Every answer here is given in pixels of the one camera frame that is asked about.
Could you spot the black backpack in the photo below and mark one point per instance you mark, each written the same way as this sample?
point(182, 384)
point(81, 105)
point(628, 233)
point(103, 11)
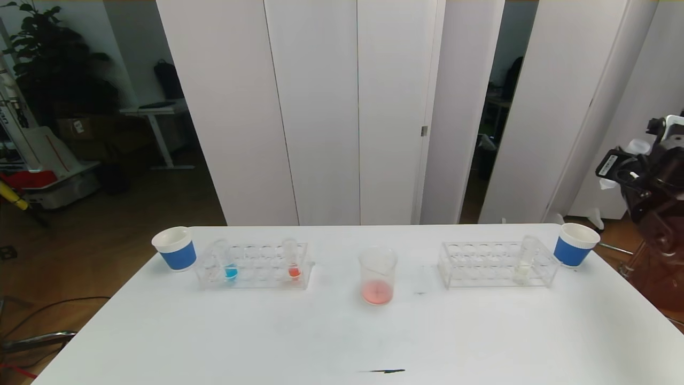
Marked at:
point(169, 83)

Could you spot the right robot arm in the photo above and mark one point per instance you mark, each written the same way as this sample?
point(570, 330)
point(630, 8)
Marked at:
point(660, 203)

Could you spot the white office desk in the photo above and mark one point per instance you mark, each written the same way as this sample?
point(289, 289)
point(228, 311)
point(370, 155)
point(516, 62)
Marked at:
point(155, 112)

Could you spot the red pigment test tube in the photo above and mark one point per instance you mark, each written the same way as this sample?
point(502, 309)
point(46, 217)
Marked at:
point(638, 146)
point(294, 272)

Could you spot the clear acrylic test tube rack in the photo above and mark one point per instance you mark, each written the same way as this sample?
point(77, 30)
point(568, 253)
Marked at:
point(491, 264)
point(259, 269)

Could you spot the blue pigment test tube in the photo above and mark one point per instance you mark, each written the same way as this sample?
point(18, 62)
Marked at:
point(231, 272)

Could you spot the white machine with column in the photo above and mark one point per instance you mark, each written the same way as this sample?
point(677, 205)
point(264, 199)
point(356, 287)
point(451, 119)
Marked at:
point(53, 155)

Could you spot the pale yellow pigment test tube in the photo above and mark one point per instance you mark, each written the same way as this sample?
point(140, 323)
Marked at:
point(522, 272)

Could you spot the red flat item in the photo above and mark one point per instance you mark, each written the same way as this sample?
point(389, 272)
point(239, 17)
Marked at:
point(32, 180)

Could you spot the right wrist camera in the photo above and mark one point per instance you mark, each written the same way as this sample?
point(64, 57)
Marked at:
point(674, 128)

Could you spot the brown cardboard box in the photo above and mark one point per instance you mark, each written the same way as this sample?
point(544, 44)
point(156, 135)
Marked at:
point(80, 128)

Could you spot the white blue paper cup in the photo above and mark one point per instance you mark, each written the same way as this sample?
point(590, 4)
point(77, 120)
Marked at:
point(177, 257)
point(569, 251)

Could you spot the yellow black tool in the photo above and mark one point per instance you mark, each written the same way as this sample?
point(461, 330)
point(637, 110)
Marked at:
point(16, 200)

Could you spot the dark green potted plant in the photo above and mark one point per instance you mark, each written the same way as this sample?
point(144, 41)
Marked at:
point(53, 69)

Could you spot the silver metal rod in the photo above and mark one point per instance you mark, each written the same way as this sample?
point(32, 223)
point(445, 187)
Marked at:
point(614, 248)

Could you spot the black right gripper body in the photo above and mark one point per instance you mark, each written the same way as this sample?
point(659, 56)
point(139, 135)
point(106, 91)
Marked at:
point(609, 162)

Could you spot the white folding partition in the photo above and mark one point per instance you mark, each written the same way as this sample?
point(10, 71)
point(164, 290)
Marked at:
point(556, 107)
point(320, 107)

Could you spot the clear glass beaker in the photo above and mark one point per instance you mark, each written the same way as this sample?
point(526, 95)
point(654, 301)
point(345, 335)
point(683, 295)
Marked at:
point(378, 291)

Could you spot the black floor socket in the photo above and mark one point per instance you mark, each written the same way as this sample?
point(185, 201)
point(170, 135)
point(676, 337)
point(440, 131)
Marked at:
point(8, 253)

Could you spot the grey metal floor leg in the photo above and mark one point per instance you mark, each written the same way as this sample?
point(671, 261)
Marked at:
point(43, 339)

